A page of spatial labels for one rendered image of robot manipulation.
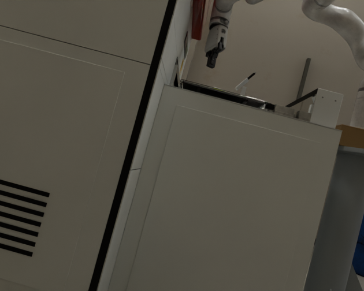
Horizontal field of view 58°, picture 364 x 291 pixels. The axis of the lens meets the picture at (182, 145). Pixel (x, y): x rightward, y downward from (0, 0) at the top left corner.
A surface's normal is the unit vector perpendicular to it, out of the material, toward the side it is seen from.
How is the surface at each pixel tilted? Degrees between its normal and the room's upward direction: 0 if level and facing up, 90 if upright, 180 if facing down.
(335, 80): 90
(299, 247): 90
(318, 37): 90
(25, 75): 90
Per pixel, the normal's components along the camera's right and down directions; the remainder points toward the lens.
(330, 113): -0.01, -0.04
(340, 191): -0.69, -0.22
